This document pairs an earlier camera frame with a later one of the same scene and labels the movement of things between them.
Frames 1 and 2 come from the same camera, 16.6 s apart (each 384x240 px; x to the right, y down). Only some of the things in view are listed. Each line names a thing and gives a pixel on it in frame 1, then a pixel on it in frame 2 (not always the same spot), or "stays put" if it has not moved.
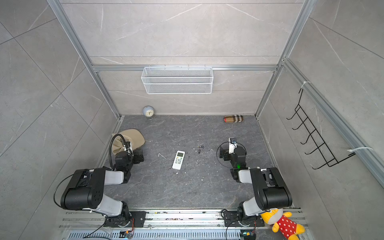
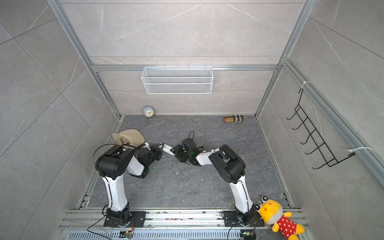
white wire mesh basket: (179, 80) stays put
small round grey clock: (149, 111) stays put
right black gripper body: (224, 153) -> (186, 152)
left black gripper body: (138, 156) -> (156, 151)
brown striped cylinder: (233, 118) stays put
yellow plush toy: (281, 223) stays put
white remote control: (179, 160) -> (167, 148)
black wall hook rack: (321, 148) stays put
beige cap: (133, 135) stays put
